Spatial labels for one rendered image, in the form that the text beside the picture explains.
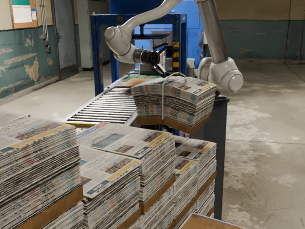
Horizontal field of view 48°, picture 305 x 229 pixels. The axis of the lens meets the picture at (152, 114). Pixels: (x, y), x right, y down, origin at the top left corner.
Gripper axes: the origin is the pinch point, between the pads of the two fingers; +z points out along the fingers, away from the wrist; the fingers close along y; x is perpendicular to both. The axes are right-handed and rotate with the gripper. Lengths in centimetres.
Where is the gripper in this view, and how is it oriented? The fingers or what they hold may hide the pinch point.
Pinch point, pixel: (176, 62)
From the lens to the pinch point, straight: 189.9
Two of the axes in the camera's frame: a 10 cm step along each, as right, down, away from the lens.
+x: -5.2, 2.7, -8.1
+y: -0.4, 9.4, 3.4
